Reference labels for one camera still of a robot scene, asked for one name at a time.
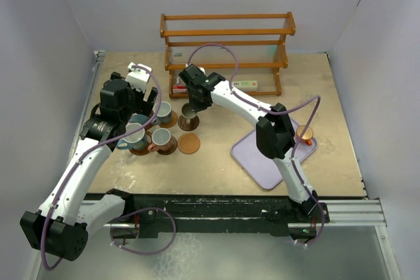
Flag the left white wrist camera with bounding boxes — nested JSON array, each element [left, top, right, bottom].
[[125, 62, 153, 93]]

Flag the dark walnut coaster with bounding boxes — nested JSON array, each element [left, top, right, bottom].
[[157, 135, 178, 155], [178, 115, 200, 131]]

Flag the light wood coaster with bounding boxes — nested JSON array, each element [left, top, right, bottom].
[[158, 110, 178, 129]]

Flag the wooden three-tier shelf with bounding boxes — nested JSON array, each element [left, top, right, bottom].
[[159, 12, 296, 98]]

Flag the large blue mug front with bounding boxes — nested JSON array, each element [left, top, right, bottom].
[[116, 123, 148, 151]]

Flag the red white small box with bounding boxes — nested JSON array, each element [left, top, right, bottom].
[[172, 77, 188, 94]]

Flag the orange brown mug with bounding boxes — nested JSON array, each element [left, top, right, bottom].
[[295, 125, 314, 146]]

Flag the brown ringed coaster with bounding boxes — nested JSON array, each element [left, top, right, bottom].
[[129, 134, 152, 156]]

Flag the small grey mug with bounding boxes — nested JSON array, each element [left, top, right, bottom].
[[152, 101, 172, 125]]

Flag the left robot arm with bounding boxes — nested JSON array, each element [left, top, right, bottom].
[[20, 64, 161, 271]]

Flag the white long box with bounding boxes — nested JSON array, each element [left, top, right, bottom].
[[232, 80, 258, 92]]

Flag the aluminium frame rail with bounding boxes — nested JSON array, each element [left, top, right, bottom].
[[23, 50, 106, 279]]

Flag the large blue mug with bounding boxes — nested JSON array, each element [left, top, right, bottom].
[[129, 113, 149, 125], [116, 123, 148, 151]]

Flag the small orange-handled mug front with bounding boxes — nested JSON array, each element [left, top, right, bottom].
[[148, 128, 172, 152]]

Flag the lavender plastic tray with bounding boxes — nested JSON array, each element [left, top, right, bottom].
[[231, 130, 318, 190]]

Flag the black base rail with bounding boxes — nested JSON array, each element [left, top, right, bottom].
[[85, 190, 329, 238]]

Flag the orange wood coaster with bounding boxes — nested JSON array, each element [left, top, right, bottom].
[[178, 133, 201, 154]]

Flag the dark olive cup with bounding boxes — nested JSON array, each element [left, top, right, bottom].
[[180, 103, 197, 130]]

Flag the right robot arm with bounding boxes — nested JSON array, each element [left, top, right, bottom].
[[179, 64, 318, 222]]

